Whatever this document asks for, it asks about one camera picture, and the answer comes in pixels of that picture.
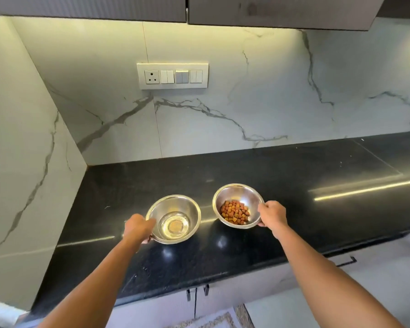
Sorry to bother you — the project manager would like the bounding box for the person's left hand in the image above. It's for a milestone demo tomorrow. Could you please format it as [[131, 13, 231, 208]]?
[[122, 213, 157, 250]]

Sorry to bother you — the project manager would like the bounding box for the person's right hand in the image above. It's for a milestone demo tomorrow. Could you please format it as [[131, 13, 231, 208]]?
[[257, 200, 289, 240]]

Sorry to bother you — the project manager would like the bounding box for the person's right forearm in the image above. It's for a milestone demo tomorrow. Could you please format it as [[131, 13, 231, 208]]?
[[270, 224, 405, 328]]

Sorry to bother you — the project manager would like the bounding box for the person's left forearm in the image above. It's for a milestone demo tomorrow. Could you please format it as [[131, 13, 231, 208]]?
[[37, 235, 149, 328]]

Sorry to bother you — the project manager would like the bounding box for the beige patterned floor mat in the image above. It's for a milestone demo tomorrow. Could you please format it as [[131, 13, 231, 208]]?
[[167, 303, 246, 328]]

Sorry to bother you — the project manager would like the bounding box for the white base cabinet door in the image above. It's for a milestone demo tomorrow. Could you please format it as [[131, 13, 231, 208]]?
[[195, 266, 294, 320], [106, 289, 196, 328]]

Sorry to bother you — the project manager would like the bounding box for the white base drawer unit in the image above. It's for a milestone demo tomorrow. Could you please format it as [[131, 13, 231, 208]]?
[[287, 232, 410, 304]]

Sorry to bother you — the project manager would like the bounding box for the dark hood cabinet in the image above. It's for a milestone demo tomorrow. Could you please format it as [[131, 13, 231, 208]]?
[[377, 0, 410, 21]]

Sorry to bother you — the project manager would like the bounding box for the black drawer handle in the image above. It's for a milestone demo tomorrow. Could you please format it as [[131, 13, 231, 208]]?
[[336, 256, 358, 269]]

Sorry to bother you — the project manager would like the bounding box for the white switch panel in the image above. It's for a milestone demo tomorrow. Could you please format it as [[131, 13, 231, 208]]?
[[136, 63, 210, 91]]

